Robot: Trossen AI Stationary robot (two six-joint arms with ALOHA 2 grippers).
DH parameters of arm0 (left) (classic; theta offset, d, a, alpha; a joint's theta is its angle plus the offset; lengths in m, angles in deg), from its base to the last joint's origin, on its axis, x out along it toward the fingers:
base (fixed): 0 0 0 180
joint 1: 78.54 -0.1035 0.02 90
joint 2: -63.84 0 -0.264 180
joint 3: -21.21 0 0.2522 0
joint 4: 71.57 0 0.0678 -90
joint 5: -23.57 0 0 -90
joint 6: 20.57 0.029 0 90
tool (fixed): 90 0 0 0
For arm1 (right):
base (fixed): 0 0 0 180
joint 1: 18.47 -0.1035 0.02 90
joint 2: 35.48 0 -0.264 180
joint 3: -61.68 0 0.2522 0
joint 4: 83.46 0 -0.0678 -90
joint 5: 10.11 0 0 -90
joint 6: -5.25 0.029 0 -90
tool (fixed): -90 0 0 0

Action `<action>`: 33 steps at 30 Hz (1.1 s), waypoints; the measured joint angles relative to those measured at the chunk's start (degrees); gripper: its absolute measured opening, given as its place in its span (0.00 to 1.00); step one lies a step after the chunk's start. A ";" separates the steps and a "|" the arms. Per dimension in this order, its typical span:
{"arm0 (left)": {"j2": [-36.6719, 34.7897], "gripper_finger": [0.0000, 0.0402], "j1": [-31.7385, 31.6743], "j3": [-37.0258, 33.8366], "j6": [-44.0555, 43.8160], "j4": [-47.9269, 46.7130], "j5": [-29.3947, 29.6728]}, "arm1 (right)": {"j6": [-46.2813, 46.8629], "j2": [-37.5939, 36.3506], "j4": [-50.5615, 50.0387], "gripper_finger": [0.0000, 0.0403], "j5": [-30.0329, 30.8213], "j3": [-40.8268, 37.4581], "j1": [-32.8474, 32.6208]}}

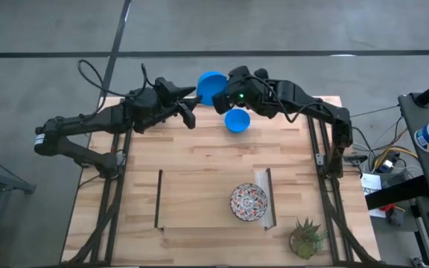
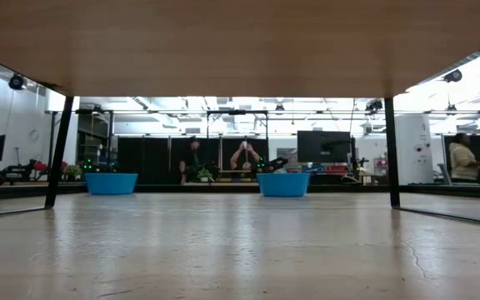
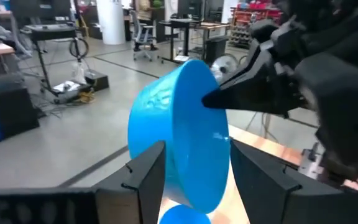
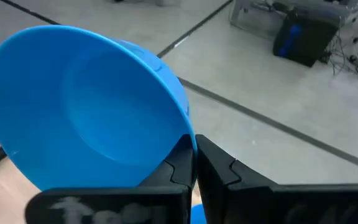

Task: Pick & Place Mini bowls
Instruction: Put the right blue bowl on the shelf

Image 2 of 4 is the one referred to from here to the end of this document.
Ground small green potted plant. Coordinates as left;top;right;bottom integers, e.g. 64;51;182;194
64;163;83;183
195;167;215;183

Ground wooden riser shelf black legs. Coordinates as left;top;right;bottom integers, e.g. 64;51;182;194
0;0;480;210

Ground white round column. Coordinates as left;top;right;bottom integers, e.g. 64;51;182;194
394;113;435;186

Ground person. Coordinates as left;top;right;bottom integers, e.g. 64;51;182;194
228;140;263;173
178;138;202;185
448;132;480;185

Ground blue plastic mini bowl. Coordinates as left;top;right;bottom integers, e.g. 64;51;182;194
256;172;311;198
83;172;139;196

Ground black aluminium table frame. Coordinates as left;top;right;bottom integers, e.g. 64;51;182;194
0;182;480;202

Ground large black screen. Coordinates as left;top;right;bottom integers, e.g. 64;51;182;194
296;130;353;164

